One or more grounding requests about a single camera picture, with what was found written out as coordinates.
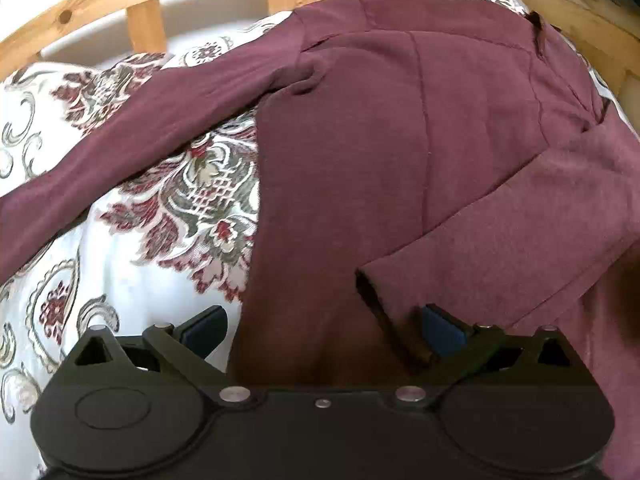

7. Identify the white floral bedspread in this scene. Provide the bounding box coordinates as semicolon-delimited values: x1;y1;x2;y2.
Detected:
0;0;623;480

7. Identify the maroon long-sleeve shirt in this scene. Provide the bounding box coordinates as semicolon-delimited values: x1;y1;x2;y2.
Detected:
0;0;640;480

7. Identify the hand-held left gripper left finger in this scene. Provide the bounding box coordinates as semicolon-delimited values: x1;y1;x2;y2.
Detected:
63;305;252;407

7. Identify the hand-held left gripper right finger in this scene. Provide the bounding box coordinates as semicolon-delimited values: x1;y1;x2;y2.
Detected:
394;304;587;407

